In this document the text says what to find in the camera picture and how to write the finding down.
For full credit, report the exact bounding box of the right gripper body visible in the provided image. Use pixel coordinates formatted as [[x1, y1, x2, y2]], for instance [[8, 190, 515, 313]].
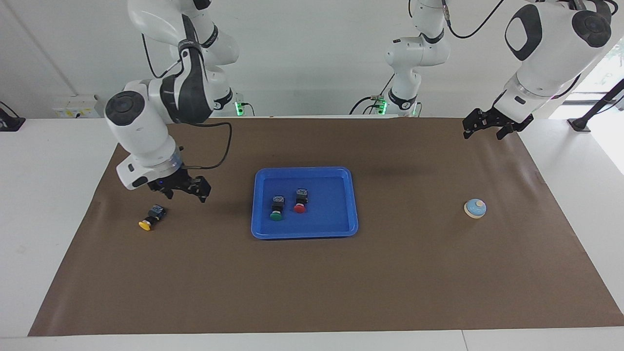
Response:
[[147, 167, 195, 193]]

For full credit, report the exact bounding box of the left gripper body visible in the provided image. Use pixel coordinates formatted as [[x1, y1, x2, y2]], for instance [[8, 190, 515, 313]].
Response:
[[488, 105, 535, 132]]

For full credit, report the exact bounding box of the light blue desk bell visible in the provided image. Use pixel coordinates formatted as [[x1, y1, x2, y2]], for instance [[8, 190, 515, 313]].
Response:
[[463, 198, 488, 219]]

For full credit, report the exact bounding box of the blue plastic tray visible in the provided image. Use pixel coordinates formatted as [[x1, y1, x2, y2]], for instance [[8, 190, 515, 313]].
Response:
[[251, 166, 359, 240]]

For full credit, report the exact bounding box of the yellow push button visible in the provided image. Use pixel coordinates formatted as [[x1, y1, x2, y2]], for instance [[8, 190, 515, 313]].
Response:
[[138, 204, 167, 232]]

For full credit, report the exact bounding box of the black stand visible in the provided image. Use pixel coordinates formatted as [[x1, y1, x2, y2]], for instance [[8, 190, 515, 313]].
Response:
[[567, 79, 624, 133], [0, 101, 26, 132]]

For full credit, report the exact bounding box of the green push button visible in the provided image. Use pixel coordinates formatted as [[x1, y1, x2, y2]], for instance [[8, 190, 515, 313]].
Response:
[[269, 195, 286, 222]]

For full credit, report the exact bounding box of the black cable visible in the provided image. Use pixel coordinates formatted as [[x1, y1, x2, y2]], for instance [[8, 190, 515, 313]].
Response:
[[141, 32, 184, 80], [348, 96, 379, 116], [183, 121, 233, 171], [550, 73, 582, 99], [441, 0, 506, 40]]

